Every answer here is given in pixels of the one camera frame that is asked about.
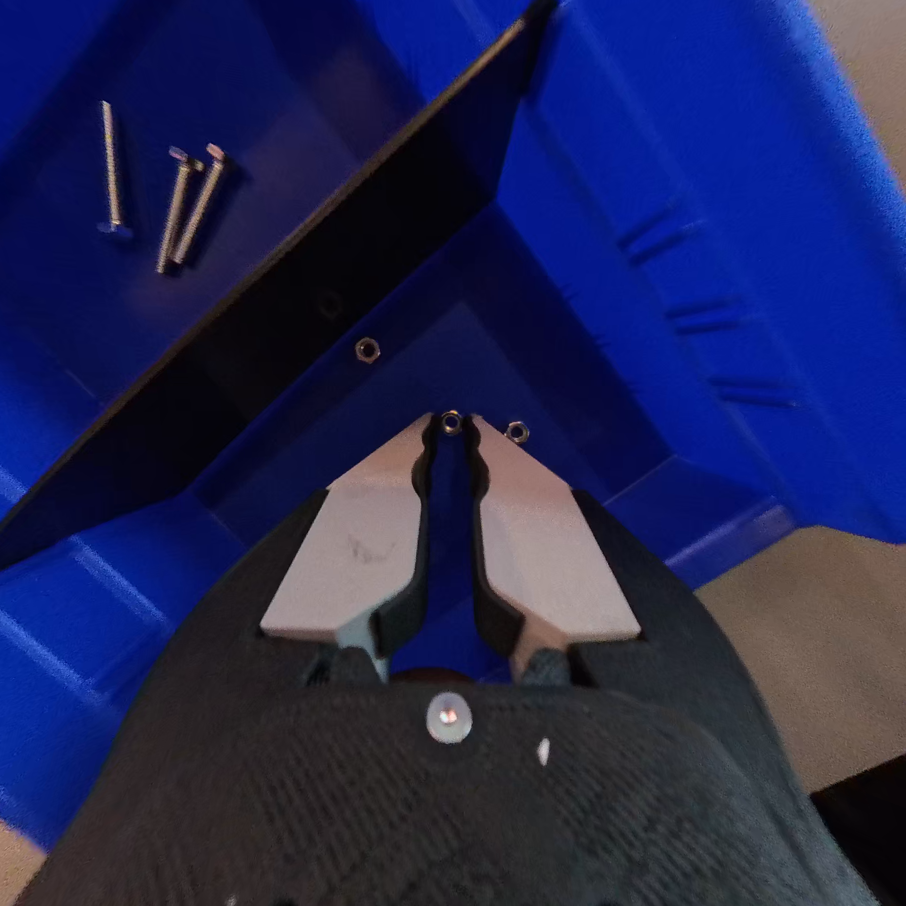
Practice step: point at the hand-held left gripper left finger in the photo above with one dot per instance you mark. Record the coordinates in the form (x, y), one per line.
(354, 559)

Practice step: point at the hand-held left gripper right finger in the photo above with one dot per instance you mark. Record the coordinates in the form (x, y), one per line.
(545, 559)

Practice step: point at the silver hex bolt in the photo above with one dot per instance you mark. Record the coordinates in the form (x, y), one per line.
(112, 177)
(202, 198)
(173, 219)

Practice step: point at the blue plastic bin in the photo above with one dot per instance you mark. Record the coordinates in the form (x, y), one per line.
(637, 141)

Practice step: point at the black bin divider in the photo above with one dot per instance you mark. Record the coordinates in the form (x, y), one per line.
(283, 318)

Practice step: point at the silver hex nut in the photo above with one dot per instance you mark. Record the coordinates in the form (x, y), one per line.
(509, 432)
(359, 349)
(443, 423)

